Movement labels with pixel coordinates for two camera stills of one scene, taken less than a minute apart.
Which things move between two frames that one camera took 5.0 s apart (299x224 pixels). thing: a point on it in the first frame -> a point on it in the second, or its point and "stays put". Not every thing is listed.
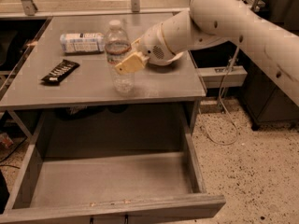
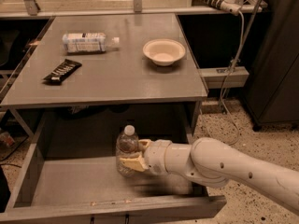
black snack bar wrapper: [63, 69] stays put
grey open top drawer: [110, 163] stays put
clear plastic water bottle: [117, 47] -> [127, 146]
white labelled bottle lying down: [82, 42] stays put
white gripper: [151, 46] -> [154, 158]
